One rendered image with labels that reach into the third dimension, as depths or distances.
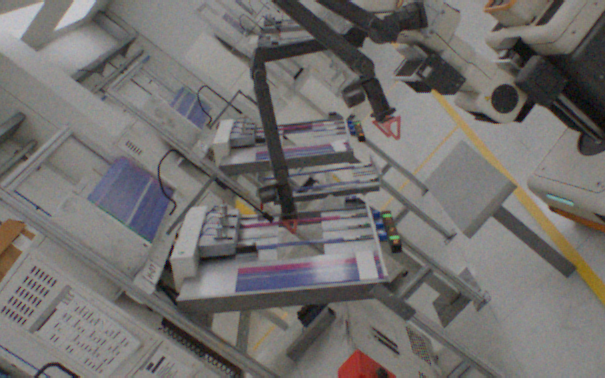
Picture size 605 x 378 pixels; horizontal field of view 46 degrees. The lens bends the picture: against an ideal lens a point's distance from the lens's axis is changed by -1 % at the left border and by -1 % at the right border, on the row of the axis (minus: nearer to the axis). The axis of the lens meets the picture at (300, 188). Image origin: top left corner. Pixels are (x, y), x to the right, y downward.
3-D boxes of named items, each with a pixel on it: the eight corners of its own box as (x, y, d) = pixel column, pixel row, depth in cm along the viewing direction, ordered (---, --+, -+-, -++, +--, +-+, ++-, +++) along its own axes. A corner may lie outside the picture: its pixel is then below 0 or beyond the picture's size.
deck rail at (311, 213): (369, 217, 305) (368, 203, 303) (369, 218, 303) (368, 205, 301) (203, 232, 307) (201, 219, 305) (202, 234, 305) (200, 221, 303)
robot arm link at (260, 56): (246, 47, 261) (243, 47, 271) (253, 84, 264) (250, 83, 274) (363, 24, 267) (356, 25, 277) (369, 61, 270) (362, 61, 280)
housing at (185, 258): (212, 236, 305) (207, 205, 301) (198, 291, 260) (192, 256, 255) (193, 237, 306) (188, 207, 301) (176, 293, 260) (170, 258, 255)
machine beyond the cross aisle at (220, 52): (373, 72, 793) (237, -42, 750) (382, 87, 716) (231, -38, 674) (296, 163, 829) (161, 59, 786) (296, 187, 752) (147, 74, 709)
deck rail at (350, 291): (389, 294, 242) (388, 278, 239) (389, 297, 240) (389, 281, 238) (180, 313, 243) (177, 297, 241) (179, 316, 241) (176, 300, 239)
